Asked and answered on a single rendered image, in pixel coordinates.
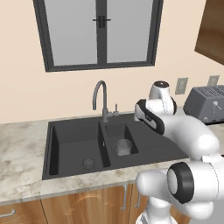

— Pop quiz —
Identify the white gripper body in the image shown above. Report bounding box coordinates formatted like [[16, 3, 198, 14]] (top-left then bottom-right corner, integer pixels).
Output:
[[133, 104, 139, 123]]

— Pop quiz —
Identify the dark grey double sink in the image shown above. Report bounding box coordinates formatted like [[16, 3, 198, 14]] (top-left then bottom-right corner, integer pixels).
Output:
[[41, 112, 191, 181]]

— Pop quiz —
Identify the grey glass cup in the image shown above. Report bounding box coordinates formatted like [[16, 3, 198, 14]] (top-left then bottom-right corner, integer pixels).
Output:
[[115, 138, 133, 157]]

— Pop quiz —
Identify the dark grey curved tap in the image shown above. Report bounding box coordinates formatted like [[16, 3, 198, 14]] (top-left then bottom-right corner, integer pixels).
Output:
[[92, 80, 121, 123]]

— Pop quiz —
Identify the grey toaster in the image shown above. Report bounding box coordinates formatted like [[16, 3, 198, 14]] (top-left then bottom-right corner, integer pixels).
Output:
[[183, 85, 224, 125]]

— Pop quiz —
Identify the dark framed window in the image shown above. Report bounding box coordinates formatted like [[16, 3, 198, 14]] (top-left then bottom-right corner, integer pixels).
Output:
[[32, 0, 165, 73]]

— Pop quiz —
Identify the wooden cupboard door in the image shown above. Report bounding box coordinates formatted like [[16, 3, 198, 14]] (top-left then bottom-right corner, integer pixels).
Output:
[[128, 183, 152, 224], [39, 184, 133, 224]]

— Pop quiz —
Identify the wooden drawer front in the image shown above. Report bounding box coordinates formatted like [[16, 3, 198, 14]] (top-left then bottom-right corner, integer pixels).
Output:
[[0, 199, 48, 224]]

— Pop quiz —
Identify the grey wall socket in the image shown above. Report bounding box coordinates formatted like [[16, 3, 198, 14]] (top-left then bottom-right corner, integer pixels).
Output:
[[206, 74, 221, 88], [174, 77, 189, 95]]

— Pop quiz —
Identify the silver cupboard door handle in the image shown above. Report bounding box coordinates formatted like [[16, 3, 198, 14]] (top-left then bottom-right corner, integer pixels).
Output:
[[121, 185, 129, 211], [135, 192, 142, 209]]

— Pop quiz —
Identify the brown wooden wall cupboard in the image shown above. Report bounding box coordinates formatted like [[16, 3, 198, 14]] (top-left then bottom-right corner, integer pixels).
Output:
[[194, 0, 224, 67]]

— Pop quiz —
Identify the silver drawer handle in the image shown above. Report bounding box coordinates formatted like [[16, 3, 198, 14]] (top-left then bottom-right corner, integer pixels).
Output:
[[0, 208, 17, 219]]

